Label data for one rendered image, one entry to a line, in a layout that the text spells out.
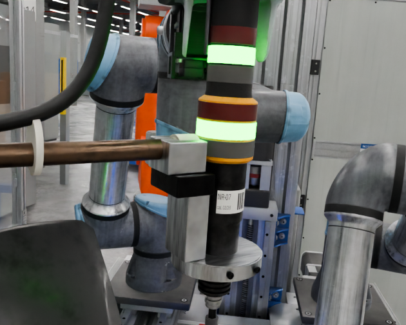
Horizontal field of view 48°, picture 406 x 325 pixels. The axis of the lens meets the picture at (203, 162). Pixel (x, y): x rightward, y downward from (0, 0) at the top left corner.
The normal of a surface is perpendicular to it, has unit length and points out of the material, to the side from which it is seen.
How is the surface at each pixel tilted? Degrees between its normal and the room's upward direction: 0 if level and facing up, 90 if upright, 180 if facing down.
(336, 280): 68
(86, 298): 43
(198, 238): 90
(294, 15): 90
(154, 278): 73
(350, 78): 90
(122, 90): 110
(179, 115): 90
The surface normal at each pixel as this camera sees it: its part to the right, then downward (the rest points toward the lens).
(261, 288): -0.10, 0.18
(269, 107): 0.37, -0.24
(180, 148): 0.54, 0.19
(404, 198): -0.35, 0.51
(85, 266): 0.57, -0.62
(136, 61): 0.38, 0.11
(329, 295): -0.70, -0.27
